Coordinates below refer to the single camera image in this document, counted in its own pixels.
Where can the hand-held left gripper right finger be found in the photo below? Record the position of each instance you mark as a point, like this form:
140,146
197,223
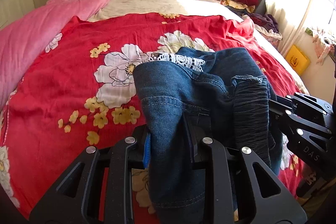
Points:
193,138

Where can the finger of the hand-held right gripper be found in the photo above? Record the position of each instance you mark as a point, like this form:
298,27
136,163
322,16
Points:
294,121
312,106

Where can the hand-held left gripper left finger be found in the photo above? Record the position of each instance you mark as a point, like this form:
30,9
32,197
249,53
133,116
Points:
147,151

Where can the blue denim pants lace trim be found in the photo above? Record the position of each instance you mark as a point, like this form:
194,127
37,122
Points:
168,87

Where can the yellow bag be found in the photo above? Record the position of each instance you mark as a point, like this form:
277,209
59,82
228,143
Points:
298,58

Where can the floral cloth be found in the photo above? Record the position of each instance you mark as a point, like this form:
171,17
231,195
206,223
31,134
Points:
320,43

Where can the floral laundry basket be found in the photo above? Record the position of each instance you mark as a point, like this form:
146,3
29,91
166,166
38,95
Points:
271,36

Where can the purple clothes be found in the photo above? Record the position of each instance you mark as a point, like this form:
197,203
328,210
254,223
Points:
265,20

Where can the red floral blanket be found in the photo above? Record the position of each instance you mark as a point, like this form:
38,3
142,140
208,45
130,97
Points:
65,82

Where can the pink quilt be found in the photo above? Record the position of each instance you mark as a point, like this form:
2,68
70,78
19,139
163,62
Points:
39,22

